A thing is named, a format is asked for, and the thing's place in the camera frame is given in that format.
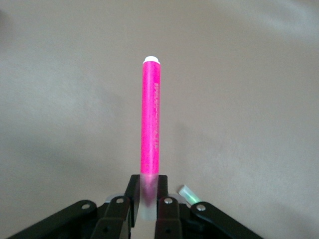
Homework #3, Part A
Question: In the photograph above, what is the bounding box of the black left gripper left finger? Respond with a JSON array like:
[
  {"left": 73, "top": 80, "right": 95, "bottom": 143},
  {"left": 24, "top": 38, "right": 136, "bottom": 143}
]
[{"left": 7, "top": 174, "right": 143, "bottom": 239}]

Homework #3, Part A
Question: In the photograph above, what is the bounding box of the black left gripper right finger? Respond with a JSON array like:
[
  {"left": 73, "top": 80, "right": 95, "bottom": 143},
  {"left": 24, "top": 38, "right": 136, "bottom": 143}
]
[{"left": 154, "top": 175, "right": 262, "bottom": 239}]

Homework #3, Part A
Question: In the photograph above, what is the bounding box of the pink marker pen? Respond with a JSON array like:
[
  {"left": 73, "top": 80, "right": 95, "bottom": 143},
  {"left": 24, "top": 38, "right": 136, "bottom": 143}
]
[{"left": 139, "top": 55, "right": 161, "bottom": 222}]

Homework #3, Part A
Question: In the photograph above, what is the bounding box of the green marker pen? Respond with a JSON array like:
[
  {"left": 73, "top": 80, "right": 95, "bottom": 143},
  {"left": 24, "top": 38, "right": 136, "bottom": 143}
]
[{"left": 177, "top": 184, "right": 202, "bottom": 206}]

